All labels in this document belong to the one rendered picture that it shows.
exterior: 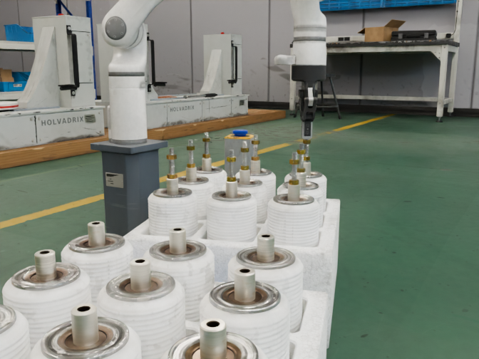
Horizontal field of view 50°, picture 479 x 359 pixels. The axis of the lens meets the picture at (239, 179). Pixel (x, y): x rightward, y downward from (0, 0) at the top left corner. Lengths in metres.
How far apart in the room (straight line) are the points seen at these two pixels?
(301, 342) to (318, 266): 0.30
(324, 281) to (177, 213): 0.29
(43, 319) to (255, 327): 0.24
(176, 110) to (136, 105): 2.59
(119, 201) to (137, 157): 0.13
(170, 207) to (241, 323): 0.48
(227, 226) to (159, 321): 0.41
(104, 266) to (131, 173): 0.65
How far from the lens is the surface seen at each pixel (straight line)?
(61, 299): 0.61
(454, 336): 1.08
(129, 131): 1.34
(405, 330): 1.07
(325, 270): 0.91
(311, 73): 1.12
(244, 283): 0.54
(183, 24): 7.42
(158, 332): 0.57
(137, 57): 1.37
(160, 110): 3.77
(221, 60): 4.73
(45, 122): 3.07
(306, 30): 1.13
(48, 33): 3.36
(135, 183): 1.33
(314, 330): 0.65
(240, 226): 0.94
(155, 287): 0.59
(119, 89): 1.34
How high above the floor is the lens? 0.49
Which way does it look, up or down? 12 degrees down
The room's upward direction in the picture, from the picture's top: straight up
